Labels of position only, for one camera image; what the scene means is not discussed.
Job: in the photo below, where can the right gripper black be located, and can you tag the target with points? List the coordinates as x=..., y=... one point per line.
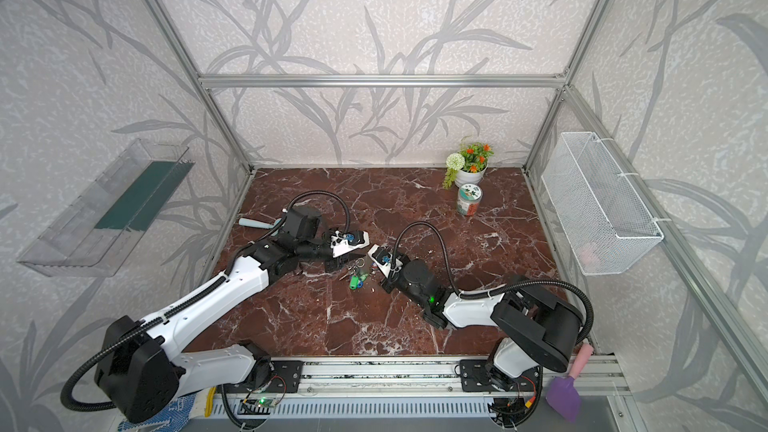
x=391, y=276

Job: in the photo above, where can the metal key ring plate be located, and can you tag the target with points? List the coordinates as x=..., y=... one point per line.
x=357, y=266

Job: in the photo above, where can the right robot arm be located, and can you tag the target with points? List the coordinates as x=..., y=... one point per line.
x=543, y=319

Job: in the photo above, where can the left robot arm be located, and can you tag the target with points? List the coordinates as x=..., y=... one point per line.
x=144, y=365

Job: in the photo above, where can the green key tag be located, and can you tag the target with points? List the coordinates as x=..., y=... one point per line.
x=357, y=281

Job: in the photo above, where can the light blue toy shovel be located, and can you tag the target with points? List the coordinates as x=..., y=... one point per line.
x=256, y=224

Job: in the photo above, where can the small printed jar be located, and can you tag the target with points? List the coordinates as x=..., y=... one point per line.
x=468, y=199

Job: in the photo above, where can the potted artificial flower plant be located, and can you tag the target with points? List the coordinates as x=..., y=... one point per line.
x=468, y=164

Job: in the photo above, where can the purple pink toy shovel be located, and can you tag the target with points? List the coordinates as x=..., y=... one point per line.
x=562, y=395

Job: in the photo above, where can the blue dotted work glove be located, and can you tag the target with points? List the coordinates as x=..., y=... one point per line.
x=172, y=418

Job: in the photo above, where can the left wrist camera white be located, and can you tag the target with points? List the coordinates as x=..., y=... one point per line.
x=344, y=243

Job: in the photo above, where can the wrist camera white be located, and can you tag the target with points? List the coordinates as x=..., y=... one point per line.
x=344, y=243
x=381, y=257

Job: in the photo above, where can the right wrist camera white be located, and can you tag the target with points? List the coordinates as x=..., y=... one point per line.
x=381, y=257

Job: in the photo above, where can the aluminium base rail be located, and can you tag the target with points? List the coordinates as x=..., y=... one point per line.
x=378, y=388

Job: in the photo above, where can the white wire mesh basket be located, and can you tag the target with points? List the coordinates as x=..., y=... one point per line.
x=607, y=225

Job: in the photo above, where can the clear plastic wall shelf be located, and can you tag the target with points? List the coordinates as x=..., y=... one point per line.
x=95, y=234

